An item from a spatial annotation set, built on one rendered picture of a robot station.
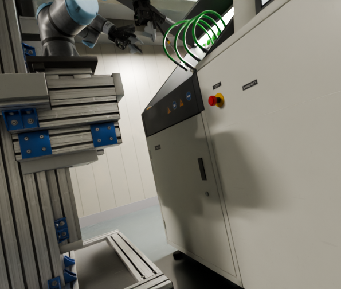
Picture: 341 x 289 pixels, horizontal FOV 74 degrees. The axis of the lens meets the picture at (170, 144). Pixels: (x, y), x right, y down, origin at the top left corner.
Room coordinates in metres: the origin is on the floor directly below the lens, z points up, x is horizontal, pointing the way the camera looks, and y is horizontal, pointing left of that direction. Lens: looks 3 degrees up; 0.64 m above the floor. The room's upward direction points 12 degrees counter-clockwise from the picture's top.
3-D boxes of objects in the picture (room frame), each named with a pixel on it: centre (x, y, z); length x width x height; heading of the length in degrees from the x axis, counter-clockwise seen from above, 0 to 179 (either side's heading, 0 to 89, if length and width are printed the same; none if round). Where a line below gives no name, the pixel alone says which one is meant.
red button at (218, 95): (0.82, -0.19, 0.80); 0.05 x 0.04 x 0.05; 27
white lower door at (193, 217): (1.23, -0.01, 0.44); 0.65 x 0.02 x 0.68; 27
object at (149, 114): (1.24, -0.02, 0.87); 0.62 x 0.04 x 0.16; 27
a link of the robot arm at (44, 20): (0.84, 0.33, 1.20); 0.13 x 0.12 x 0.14; 54
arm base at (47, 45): (0.85, 0.34, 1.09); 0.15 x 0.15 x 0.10
